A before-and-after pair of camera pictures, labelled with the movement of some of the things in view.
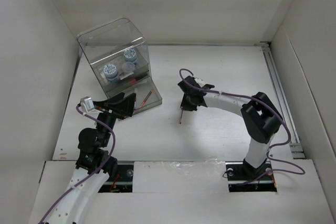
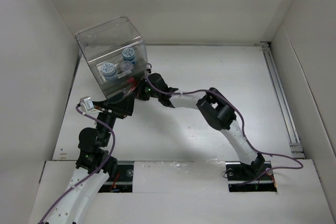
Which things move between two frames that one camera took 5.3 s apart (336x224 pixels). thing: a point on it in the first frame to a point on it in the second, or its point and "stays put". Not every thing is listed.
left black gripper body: x=113 y=114 stays put
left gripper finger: x=118 y=101 stays put
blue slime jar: x=111 y=73 stays put
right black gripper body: x=187 y=104 to x=145 y=91
